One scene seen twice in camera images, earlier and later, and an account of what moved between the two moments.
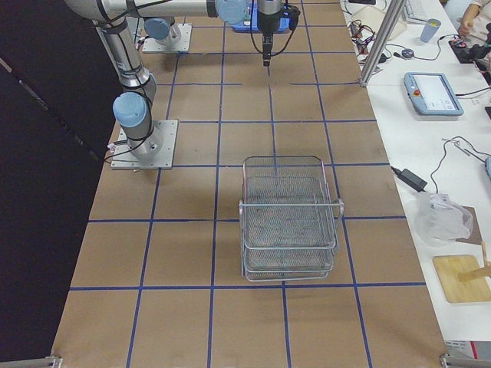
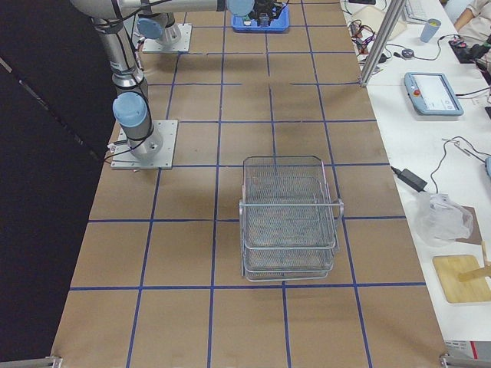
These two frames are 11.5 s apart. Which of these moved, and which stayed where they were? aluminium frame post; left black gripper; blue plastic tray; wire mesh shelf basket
Moved: left black gripper
Stayed: wire mesh shelf basket; blue plastic tray; aluminium frame post
